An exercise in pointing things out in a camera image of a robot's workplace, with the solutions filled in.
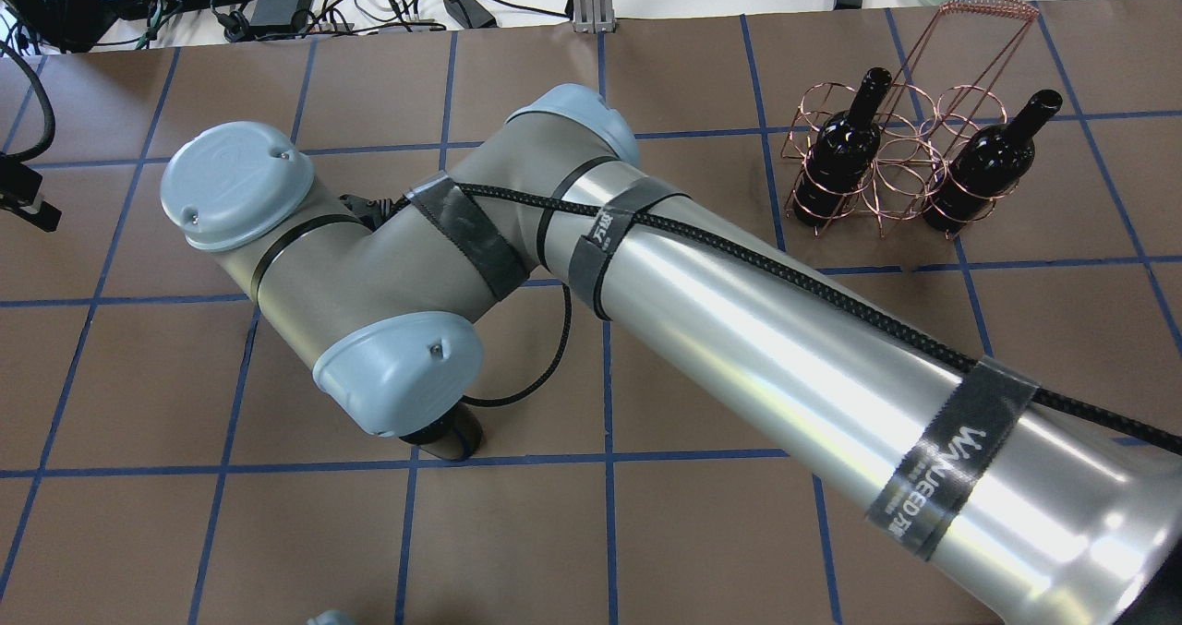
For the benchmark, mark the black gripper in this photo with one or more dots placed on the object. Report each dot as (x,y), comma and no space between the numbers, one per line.
(17,185)

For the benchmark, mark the dark wine bottle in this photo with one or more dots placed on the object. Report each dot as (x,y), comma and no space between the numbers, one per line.
(455,437)
(989,165)

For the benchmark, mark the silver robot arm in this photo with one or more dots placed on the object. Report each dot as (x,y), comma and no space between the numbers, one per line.
(118,393)
(1046,509)

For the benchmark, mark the dark wine bottle in basket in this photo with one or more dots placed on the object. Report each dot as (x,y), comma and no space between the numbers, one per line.
(989,165)

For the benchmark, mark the copper wire wine basket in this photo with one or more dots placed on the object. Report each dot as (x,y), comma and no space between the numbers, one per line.
(922,133)

